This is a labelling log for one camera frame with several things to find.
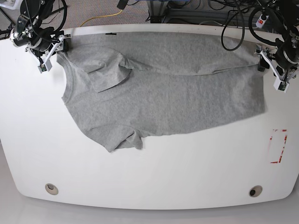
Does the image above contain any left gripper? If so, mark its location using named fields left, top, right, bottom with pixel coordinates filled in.
left=255, top=46, right=299, bottom=81

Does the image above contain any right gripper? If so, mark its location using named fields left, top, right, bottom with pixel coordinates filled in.
left=25, top=34, right=71, bottom=63

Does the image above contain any grey T-shirt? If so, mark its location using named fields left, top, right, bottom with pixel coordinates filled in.
left=57, top=33, right=265, bottom=152

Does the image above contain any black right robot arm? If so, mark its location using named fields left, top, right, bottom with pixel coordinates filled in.
left=10, top=0, right=71, bottom=64

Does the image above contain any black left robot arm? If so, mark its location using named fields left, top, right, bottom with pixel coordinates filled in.
left=221, top=0, right=299, bottom=84

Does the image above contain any white power strip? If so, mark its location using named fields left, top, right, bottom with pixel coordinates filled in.
left=256, top=14, right=269, bottom=28

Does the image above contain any red tape rectangle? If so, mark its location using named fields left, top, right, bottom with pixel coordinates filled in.
left=268, top=129, right=288, bottom=164

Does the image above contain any right table grommet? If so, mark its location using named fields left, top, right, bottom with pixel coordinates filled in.
left=249, top=185, right=263, bottom=197

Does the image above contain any table grommet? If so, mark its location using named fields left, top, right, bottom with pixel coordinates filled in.
left=45, top=183, right=59, bottom=196
left=249, top=185, right=263, bottom=197

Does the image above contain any left table grommet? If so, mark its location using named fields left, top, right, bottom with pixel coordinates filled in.
left=45, top=183, right=59, bottom=196

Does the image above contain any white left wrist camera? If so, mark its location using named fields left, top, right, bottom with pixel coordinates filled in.
left=273, top=77, right=290, bottom=93

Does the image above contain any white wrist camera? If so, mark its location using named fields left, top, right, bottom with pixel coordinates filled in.
left=38, top=35, right=64, bottom=73
left=273, top=77, right=290, bottom=93

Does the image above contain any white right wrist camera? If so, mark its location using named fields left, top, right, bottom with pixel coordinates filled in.
left=38, top=35, right=64, bottom=73

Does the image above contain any yellow cable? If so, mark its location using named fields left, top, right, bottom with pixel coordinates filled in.
left=81, top=9, right=122, bottom=27

